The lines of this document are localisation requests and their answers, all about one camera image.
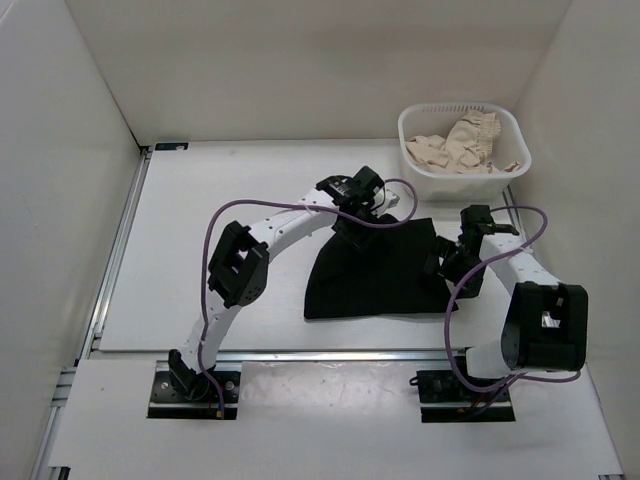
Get front aluminium rail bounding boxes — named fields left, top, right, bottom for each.
left=73, top=349, right=447, bottom=366

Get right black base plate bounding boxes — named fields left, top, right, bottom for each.
left=409, top=370, right=516, bottom=424

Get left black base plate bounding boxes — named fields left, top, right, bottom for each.
left=147, top=364, right=241, bottom=420

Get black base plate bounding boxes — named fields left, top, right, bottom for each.
left=147, top=364, right=241, bottom=420
left=409, top=370, right=516, bottom=424

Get black trousers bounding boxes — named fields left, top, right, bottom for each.
left=303, top=218, right=450, bottom=321

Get white plastic basket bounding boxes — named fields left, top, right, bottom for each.
left=398, top=102, right=532, bottom=202

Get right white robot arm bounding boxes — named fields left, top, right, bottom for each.
left=424, top=205, right=589, bottom=400

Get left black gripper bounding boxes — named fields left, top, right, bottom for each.
left=331, top=202, right=388, bottom=255

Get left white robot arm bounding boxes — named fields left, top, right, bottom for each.
left=168, top=167, right=399, bottom=401

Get beige trousers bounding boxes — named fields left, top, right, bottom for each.
left=405, top=110, right=522, bottom=175

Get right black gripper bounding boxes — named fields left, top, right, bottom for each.
left=420, top=235, right=486, bottom=300

